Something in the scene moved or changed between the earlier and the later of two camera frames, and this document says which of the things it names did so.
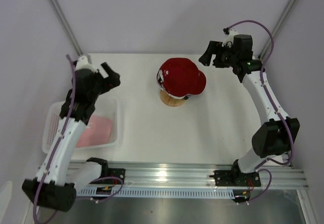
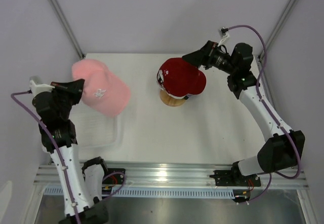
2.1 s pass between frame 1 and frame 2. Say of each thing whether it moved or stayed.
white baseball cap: stayed
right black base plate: stayed
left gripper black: moved
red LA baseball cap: stayed
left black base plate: stayed
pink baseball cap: moved
